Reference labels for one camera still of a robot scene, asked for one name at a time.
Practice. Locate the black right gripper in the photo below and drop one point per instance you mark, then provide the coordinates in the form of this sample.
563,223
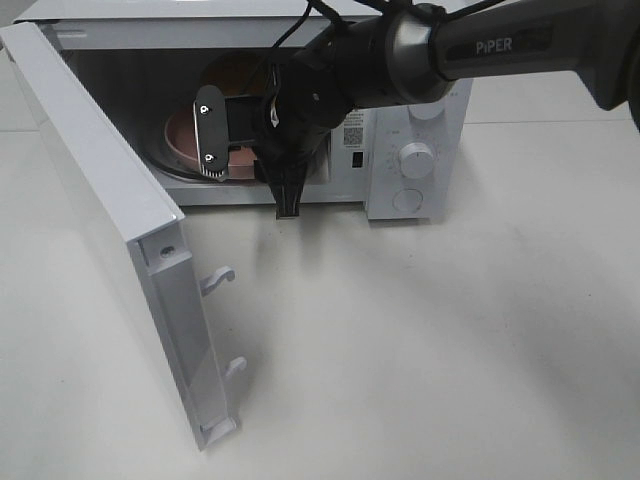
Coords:
302,103

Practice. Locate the pink round plate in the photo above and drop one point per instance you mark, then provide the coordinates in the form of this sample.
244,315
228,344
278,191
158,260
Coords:
179,134

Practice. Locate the round white door button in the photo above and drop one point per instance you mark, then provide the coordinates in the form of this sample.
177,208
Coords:
408,201

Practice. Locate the toy burger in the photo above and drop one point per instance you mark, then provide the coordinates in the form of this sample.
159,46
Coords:
236,73

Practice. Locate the white microwave knob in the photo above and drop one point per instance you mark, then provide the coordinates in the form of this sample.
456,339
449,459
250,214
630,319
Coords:
426,111
416,160

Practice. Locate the white microwave door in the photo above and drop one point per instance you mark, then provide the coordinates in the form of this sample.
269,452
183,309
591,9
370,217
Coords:
134,231

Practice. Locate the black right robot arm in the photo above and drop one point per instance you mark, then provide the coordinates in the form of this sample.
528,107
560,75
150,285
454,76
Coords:
414,53

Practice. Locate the white microwave oven body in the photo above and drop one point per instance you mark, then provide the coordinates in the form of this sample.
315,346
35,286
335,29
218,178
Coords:
117,79

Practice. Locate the glass microwave turntable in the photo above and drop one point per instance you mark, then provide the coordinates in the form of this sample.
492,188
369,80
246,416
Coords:
172,167

